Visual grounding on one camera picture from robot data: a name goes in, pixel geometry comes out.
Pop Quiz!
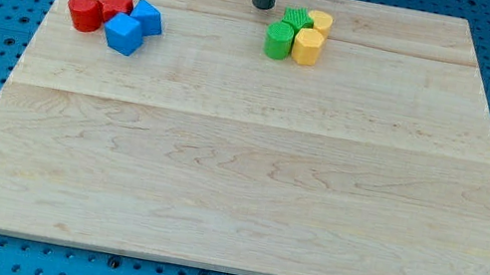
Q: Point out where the yellow hexagon block front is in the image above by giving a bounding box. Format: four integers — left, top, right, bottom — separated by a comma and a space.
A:
291, 28, 325, 66

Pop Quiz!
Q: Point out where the blue cube block rear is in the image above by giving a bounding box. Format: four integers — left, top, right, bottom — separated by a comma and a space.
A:
130, 0, 163, 37

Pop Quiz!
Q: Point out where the blue cube block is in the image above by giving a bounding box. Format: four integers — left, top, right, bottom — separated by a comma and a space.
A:
130, 0, 163, 37
104, 12, 143, 56

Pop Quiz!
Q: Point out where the green star block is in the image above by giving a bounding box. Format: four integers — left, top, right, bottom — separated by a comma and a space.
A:
282, 7, 314, 34

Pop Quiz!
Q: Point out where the green cylinder block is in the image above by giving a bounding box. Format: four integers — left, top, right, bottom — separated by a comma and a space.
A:
264, 21, 295, 60

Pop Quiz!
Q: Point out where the red cylinder block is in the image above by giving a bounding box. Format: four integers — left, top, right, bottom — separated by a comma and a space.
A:
67, 0, 103, 33

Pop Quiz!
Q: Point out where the yellow hexagon block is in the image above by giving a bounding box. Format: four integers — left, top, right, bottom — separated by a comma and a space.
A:
291, 28, 325, 66
308, 10, 334, 39

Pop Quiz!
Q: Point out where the light wooden board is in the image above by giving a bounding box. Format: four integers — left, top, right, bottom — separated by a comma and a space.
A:
0, 0, 490, 275

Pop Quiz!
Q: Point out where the yellow hexagon block rear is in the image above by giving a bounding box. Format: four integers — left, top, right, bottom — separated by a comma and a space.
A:
308, 10, 334, 39

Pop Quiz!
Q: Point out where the red star block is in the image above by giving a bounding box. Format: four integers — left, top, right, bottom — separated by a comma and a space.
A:
98, 0, 133, 23

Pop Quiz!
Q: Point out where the blue cube block front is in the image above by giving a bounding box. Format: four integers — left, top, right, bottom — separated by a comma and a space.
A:
104, 12, 143, 56

